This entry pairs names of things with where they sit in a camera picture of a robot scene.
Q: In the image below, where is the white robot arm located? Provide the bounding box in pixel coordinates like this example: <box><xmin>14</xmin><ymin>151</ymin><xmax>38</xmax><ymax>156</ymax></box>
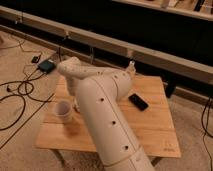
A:
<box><xmin>57</xmin><ymin>57</ymin><xmax>155</xmax><ymax>171</ymax></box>

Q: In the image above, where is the white ceramic cup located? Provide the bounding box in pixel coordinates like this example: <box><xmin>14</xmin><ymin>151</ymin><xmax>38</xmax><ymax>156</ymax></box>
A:
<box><xmin>54</xmin><ymin>100</ymin><xmax>72</xmax><ymax>123</ymax></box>

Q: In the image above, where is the small clear bottle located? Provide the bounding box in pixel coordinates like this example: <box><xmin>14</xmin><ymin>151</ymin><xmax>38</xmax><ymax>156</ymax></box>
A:
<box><xmin>126</xmin><ymin>61</ymin><xmax>136</xmax><ymax>77</ymax></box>

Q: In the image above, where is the black smartphone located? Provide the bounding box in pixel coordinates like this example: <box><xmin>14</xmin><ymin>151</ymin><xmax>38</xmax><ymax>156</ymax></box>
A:
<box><xmin>128</xmin><ymin>94</ymin><xmax>149</xmax><ymax>111</ymax></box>

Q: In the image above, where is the teal power box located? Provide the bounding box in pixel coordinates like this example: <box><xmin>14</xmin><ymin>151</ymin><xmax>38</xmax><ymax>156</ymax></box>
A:
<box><xmin>38</xmin><ymin>60</ymin><xmax>55</xmax><ymax>73</ymax></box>

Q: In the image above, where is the wooden table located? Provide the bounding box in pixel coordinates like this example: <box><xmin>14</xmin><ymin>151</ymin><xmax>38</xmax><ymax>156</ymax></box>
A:
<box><xmin>36</xmin><ymin>75</ymin><xmax>181</xmax><ymax>158</ymax></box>

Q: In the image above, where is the small black adapter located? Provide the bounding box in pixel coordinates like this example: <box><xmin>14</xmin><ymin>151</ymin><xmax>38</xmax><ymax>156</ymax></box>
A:
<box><xmin>31</xmin><ymin>56</ymin><xmax>40</xmax><ymax>63</ymax></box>

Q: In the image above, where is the black floor cable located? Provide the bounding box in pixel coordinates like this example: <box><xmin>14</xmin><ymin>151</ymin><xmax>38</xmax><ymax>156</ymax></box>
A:
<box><xmin>0</xmin><ymin>64</ymin><xmax>56</xmax><ymax>132</ymax></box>

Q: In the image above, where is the black cable right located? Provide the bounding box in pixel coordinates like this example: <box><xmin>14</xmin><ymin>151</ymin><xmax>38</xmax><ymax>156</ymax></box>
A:
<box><xmin>200</xmin><ymin>96</ymin><xmax>213</xmax><ymax>164</ymax></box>

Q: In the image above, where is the long wooden bench rail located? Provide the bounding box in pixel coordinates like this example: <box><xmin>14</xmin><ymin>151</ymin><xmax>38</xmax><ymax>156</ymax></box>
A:
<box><xmin>0</xmin><ymin>5</ymin><xmax>213</xmax><ymax>83</ymax></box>

